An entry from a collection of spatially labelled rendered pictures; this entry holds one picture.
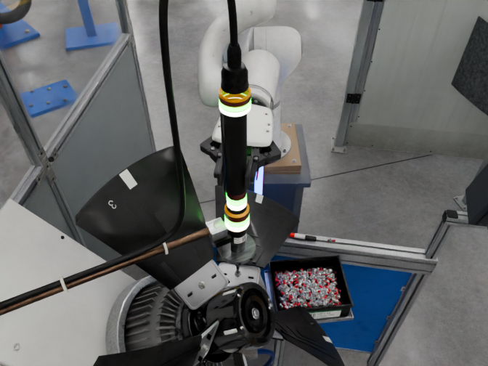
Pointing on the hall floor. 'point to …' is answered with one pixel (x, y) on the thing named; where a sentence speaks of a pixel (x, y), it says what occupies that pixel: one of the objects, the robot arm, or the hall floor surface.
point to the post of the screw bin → (278, 352)
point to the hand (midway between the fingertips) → (234, 173)
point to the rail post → (398, 318)
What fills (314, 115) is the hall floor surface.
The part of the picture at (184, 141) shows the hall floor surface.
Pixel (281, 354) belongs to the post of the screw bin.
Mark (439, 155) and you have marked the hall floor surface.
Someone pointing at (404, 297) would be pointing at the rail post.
